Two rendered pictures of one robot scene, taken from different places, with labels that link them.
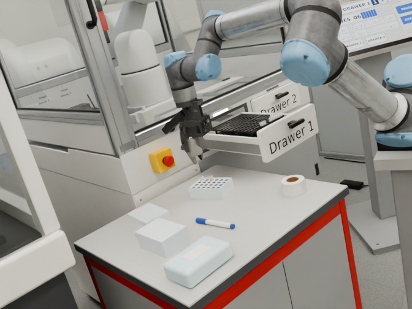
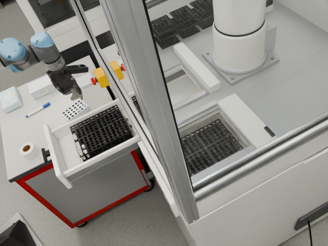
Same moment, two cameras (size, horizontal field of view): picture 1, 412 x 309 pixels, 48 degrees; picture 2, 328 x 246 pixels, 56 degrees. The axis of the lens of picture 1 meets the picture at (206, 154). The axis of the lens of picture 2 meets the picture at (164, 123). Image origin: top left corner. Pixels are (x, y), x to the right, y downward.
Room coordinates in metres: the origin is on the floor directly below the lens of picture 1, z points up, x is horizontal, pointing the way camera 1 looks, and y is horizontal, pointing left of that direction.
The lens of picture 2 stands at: (2.26, -0.84, 1.84)
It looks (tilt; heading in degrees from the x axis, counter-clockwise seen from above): 50 degrees down; 115
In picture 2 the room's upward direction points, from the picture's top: 17 degrees counter-clockwise
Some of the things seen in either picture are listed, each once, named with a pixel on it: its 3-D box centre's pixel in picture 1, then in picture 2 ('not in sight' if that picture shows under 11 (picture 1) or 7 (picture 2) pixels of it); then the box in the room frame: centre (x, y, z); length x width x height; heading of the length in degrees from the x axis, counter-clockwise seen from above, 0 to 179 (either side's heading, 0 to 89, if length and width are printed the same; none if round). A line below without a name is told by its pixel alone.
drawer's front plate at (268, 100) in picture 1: (276, 102); (157, 176); (1.94, -0.35, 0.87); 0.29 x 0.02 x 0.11; 127
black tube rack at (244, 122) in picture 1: (247, 130); (102, 133); (1.66, -0.17, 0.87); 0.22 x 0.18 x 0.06; 37
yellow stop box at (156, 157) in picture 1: (162, 160); (100, 77); (1.54, 0.15, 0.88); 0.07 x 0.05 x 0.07; 127
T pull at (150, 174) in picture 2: (280, 95); (149, 176); (1.92, -0.37, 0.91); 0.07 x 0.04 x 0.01; 127
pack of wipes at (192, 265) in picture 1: (198, 260); (10, 99); (0.98, 0.08, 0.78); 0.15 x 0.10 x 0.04; 129
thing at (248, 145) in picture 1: (246, 131); (104, 133); (1.67, -0.17, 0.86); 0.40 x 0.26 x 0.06; 37
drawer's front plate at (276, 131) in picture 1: (289, 132); (57, 154); (1.50, -0.29, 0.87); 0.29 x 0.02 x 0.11; 127
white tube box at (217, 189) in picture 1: (211, 187); (75, 112); (1.42, 0.01, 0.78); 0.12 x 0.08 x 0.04; 55
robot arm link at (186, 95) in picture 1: (184, 94); (55, 62); (1.46, 0.02, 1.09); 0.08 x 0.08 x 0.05
